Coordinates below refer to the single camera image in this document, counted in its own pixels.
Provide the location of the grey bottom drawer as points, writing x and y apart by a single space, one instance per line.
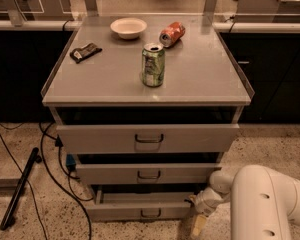
144 206

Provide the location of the grey drawer cabinet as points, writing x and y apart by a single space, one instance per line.
201 86

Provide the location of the blue plug connector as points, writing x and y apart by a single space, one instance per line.
70 163

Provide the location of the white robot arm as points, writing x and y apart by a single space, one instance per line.
263 203

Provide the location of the grey drawer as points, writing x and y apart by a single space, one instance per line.
164 138
144 206
165 173

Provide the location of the dark snack wrapper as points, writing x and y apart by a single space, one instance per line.
83 53

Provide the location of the green soda can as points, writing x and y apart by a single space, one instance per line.
153 65

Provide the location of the white horizontal rail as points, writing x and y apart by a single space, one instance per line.
221 27

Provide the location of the grey middle drawer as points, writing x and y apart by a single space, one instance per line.
165 173

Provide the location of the black bar on floor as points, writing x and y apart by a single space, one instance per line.
8 218

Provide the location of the grey top drawer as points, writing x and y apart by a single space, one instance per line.
164 138

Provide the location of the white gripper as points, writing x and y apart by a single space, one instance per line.
203 202

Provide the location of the orange soda can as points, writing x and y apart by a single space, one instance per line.
171 34

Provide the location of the white bowl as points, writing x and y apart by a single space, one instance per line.
128 28

